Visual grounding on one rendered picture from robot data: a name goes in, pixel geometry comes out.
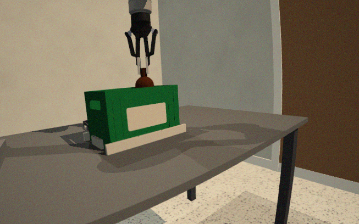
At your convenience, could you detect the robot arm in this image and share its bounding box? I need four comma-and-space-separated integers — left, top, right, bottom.
128, 0, 152, 15

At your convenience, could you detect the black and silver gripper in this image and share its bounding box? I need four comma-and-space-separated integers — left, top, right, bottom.
124, 12, 158, 75

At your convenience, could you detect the brown glass bottle with cream label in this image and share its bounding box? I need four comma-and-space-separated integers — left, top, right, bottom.
135, 68, 154, 88

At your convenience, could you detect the green crate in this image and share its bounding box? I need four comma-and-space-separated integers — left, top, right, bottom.
87, 85, 180, 149

